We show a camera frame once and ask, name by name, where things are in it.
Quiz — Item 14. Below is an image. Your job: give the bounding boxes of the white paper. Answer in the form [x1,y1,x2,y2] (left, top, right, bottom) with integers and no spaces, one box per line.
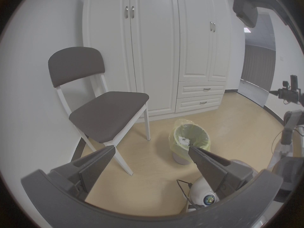
[178,134,191,148]

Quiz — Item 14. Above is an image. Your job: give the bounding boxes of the white trash bin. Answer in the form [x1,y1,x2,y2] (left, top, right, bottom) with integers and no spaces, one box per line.
[172,125,210,165]

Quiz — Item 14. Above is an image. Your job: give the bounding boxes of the yellow plastic bag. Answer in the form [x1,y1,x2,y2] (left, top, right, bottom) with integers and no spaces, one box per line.
[169,118,211,163]

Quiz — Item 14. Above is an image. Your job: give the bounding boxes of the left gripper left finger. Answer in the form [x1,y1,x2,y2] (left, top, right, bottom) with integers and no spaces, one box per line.
[50,146,116,201]

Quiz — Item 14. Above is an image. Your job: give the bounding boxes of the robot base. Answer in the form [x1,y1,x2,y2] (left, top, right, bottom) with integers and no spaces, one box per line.
[188,125,304,213]

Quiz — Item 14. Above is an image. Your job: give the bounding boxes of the white wardrobe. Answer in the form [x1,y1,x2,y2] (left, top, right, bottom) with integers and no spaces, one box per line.
[82,0,232,122]

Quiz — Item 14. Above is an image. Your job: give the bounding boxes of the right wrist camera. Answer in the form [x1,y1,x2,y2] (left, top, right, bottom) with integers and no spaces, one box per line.
[282,75,299,90]

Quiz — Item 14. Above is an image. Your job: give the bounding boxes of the black cable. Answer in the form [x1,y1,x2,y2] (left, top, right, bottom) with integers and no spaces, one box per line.
[176,180,202,209]

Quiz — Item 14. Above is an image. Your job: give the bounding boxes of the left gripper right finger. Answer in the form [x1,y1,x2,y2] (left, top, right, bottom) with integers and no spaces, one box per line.
[189,146,254,200]

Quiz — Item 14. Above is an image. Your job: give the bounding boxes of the grey curtain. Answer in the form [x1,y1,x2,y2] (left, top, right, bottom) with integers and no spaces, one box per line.
[241,44,276,92]

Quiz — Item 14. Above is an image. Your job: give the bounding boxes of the white chair grey cushions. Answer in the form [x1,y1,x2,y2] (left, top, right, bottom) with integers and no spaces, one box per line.
[48,47,151,176]

